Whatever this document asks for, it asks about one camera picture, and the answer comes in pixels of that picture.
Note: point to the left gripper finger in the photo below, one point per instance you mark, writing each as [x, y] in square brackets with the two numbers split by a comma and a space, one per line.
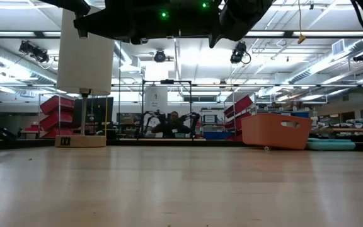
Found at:
[71, 4]

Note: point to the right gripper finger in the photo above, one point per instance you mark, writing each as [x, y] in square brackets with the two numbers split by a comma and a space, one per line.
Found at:
[99, 23]

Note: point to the orange plastic bin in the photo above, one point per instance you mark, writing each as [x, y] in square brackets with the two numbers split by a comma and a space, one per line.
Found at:
[276, 130]

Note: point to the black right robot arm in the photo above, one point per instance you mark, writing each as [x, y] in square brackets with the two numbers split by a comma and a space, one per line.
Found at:
[244, 15]

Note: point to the black background robot arm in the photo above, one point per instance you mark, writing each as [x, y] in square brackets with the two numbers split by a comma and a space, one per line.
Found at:
[192, 121]
[151, 121]

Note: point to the white cylinder table lamp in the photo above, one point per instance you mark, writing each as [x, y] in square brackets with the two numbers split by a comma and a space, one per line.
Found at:
[85, 56]

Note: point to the black ceiling spotlight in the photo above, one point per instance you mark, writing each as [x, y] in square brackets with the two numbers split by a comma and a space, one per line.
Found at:
[33, 52]
[160, 56]

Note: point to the red storage bin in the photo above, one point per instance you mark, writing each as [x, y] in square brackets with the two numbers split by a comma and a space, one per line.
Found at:
[239, 105]
[236, 121]
[54, 132]
[57, 119]
[57, 105]

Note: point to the person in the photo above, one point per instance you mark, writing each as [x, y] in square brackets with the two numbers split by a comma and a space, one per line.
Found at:
[172, 126]

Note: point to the small background monitor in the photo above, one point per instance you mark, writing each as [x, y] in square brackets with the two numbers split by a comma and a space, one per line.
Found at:
[210, 118]

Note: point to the yellow hanging pendant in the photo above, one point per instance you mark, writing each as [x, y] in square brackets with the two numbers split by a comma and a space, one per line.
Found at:
[301, 39]

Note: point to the blue storage bin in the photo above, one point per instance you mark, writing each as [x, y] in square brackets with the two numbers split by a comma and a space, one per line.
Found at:
[301, 114]

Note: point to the black ceiling fixture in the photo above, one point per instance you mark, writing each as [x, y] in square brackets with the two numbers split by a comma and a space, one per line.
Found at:
[361, 57]

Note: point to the blue calculator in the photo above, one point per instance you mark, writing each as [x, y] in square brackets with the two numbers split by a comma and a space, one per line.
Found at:
[331, 145]

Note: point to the wooden workbench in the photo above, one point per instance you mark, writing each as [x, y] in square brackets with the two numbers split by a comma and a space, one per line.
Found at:
[345, 130]

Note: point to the black hanging ceiling camera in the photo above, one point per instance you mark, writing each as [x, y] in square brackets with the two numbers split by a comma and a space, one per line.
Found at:
[239, 52]

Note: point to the black aluminium table frame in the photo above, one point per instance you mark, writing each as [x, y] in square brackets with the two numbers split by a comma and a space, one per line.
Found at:
[153, 142]

